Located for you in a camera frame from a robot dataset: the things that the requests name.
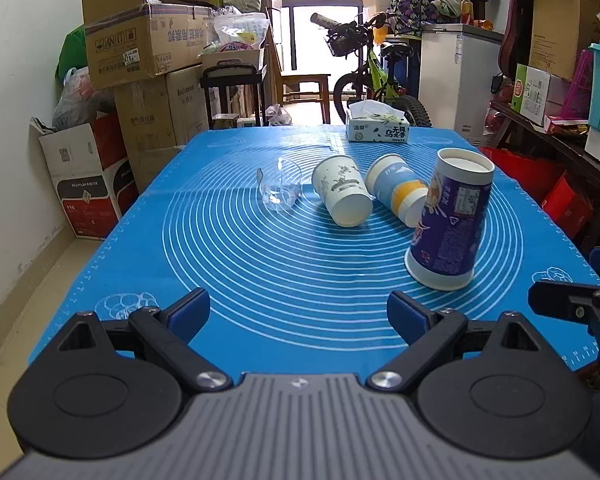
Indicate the dark wooden side table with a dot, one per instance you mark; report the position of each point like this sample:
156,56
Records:
545,132

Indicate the clear plastic cup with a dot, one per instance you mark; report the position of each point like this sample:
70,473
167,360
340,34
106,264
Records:
280,185

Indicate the blue yellow paper cup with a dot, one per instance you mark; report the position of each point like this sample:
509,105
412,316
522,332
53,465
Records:
395,185

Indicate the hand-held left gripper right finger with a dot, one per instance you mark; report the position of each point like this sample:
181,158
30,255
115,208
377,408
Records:
404,314

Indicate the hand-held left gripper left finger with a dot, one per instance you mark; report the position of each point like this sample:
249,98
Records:
191,310

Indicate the floral cloth bundle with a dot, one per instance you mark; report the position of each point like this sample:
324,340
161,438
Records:
415,5

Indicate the tall brown cardboard box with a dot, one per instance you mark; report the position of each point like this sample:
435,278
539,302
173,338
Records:
145,120

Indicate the clear plastic bag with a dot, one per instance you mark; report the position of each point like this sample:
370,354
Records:
242,27

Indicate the plain brown cardboard box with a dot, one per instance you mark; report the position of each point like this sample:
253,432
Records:
565,30

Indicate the green black bicycle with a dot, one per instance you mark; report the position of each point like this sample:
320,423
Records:
375,67

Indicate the green bag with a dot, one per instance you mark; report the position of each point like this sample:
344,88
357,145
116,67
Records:
72,47

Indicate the orange drink bottle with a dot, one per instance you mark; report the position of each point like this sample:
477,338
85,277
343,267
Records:
467,10

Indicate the green white carton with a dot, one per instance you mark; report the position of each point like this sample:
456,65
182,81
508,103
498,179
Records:
535,90

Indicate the white red black cardboard box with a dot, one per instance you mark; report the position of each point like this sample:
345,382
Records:
80,180

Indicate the translucent bag with red contents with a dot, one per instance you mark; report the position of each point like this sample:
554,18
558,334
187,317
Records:
80,97

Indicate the open brown cardboard box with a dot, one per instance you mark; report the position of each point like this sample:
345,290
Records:
130,45

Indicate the dark red guitar bag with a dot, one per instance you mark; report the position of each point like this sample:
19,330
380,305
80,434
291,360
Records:
515,20

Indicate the blue silicone mat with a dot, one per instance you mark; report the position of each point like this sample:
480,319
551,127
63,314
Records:
280,270

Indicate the tissue box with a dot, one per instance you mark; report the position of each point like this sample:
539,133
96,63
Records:
380,130

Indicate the wooden chair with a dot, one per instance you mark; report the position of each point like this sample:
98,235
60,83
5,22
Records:
305,80

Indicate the small white plastic bag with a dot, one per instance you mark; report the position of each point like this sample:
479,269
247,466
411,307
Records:
279,116

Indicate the white chest freezer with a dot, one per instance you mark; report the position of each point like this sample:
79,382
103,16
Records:
445,75

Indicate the black cart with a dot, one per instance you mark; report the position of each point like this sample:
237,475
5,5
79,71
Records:
232,67

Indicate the white grey-print paper cup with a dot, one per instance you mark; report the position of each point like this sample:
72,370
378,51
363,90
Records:
337,185

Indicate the tall dark blue paper cup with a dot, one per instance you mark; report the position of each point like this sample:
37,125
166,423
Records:
450,230

